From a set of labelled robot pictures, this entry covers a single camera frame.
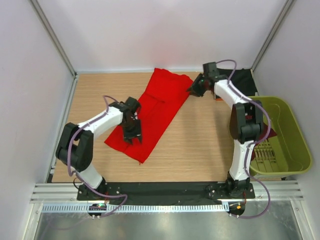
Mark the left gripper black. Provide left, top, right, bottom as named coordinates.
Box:
left=120, top=117, right=142, bottom=145

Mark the bright red t-shirt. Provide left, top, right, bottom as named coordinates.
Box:
left=104, top=68, right=193, bottom=164

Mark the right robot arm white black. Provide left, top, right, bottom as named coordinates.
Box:
left=187, top=62, right=264, bottom=198

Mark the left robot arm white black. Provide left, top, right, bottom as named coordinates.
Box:
left=55, top=97, right=142, bottom=200

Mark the folded black t-shirt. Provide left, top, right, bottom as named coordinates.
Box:
left=230, top=68, right=258, bottom=97

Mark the dark red t-shirt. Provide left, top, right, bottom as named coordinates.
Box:
left=254, top=123, right=277, bottom=149

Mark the green plastic tub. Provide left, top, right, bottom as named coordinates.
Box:
left=250, top=96, right=313, bottom=178

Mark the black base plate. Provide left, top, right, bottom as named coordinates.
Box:
left=77, top=181, right=256, bottom=204

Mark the slotted cable duct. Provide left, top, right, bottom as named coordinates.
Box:
left=42, top=202, right=229, bottom=214

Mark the right aluminium corner post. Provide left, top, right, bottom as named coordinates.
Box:
left=251, top=0, right=296, bottom=72

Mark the aluminium corner post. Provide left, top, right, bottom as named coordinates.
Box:
left=251, top=0, right=296, bottom=72
left=28, top=0, right=77, bottom=78

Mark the left aluminium corner post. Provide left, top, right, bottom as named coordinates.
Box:
left=28, top=0, right=77, bottom=78

